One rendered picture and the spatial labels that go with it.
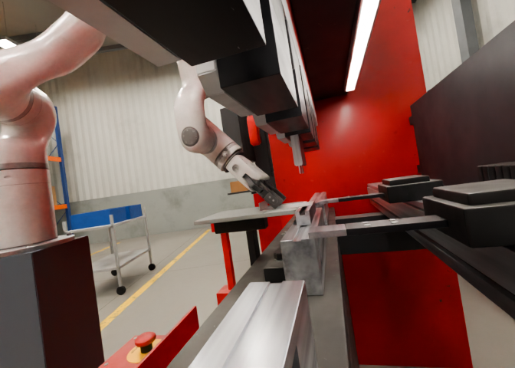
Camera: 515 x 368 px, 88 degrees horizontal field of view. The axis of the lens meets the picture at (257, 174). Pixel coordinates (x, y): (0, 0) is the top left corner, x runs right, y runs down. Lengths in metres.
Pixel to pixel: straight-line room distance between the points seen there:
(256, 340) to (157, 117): 8.43
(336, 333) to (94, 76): 9.62
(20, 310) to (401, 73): 1.70
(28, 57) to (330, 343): 0.82
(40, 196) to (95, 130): 8.57
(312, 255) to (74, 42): 0.74
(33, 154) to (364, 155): 1.38
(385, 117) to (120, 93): 8.32
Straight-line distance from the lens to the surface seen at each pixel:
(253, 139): 0.56
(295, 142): 0.66
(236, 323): 0.24
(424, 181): 0.68
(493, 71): 0.94
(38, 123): 0.91
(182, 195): 8.15
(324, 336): 0.39
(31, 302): 0.77
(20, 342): 0.81
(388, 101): 1.62
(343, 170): 1.55
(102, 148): 9.17
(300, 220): 0.59
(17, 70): 0.82
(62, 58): 0.85
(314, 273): 0.48
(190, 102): 0.68
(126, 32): 0.20
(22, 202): 0.80
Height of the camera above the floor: 1.08
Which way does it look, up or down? 2 degrees up
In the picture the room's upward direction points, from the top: 9 degrees counter-clockwise
